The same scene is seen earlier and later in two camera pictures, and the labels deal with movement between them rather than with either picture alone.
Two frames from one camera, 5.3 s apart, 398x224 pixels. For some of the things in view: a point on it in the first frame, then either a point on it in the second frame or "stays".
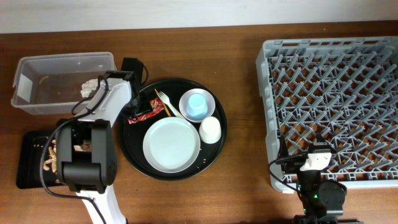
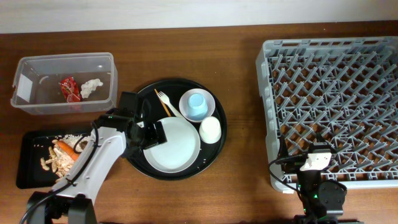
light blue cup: x=196 y=104 stays
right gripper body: x=295 y=167 stays
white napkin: x=88 y=86 stays
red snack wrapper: x=157 y=106 -> x=70 y=90
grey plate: x=171 y=144 stays
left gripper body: x=141 y=104 -> x=147 y=137
